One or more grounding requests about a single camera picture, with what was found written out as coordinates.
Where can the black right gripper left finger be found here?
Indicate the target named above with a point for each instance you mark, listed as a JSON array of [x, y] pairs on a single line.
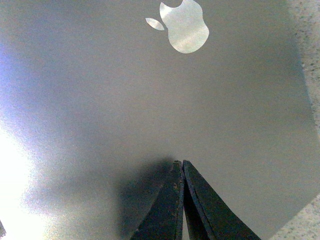
[[164, 221]]

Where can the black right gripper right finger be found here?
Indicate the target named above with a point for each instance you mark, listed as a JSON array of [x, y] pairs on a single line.
[[207, 216]]

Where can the grey laptop with black keyboard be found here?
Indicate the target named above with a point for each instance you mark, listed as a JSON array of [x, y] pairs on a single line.
[[98, 97]]

